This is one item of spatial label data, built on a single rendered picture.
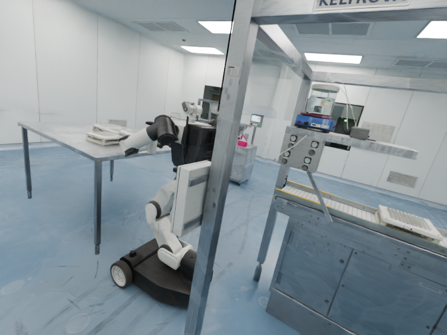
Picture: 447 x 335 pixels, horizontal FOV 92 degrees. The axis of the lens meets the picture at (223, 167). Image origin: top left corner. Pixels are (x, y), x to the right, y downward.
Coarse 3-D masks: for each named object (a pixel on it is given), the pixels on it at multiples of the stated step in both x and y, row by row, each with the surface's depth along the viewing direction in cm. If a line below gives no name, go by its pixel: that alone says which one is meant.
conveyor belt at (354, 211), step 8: (296, 192) 152; (304, 192) 155; (312, 200) 142; (328, 200) 147; (336, 208) 135; (344, 208) 138; (352, 208) 140; (336, 216) 125; (360, 216) 129; (368, 216) 132; (360, 224) 119; (424, 248) 106
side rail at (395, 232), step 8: (280, 192) 139; (296, 200) 134; (304, 200) 131; (320, 208) 127; (328, 208) 125; (344, 216) 121; (352, 216) 119; (368, 224) 116; (376, 224) 114; (384, 232) 112; (392, 232) 111; (400, 232) 109; (408, 240) 108; (416, 240) 106; (424, 240) 105; (432, 248) 103; (440, 248) 102
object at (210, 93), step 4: (204, 88) 734; (208, 88) 727; (212, 88) 721; (216, 88) 714; (220, 88) 708; (204, 92) 736; (208, 92) 730; (212, 92) 723; (216, 92) 717; (204, 96) 739; (208, 96) 732; (212, 96) 726; (216, 96) 719; (216, 100) 722; (204, 104) 744; (208, 104) 738; (204, 108) 747; (208, 108) 740; (204, 112) 750; (208, 112) 743; (204, 116) 752; (212, 116) 738; (216, 116) 732
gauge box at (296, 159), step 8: (288, 136) 128; (304, 136) 123; (288, 144) 128; (304, 144) 124; (320, 144) 119; (280, 152) 132; (296, 152) 127; (304, 152) 124; (320, 152) 120; (280, 160) 132; (288, 160) 130; (296, 160) 127; (312, 160) 123; (312, 168) 123
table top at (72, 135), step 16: (32, 128) 216; (48, 128) 226; (64, 128) 239; (80, 128) 253; (128, 128) 307; (64, 144) 186; (80, 144) 190; (96, 144) 199; (112, 144) 208; (96, 160) 164
